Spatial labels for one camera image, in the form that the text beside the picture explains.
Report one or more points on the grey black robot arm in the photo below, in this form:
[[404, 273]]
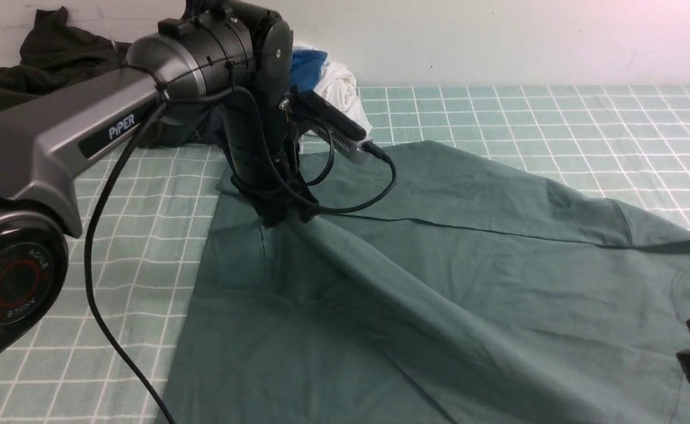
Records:
[[227, 54]]

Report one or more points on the dark olive crumpled garment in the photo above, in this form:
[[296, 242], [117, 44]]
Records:
[[56, 55]]

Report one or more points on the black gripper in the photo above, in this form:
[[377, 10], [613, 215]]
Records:
[[262, 150]]

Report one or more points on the green long-sleeved shirt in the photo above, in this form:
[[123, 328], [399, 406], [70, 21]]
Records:
[[473, 293]]

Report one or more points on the green checkered tablecloth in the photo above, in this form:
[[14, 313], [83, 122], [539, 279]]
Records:
[[630, 143]]

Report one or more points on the blue crumpled garment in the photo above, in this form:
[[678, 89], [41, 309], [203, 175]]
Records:
[[306, 68]]

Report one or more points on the white crumpled garment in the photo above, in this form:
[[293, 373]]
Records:
[[338, 86]]

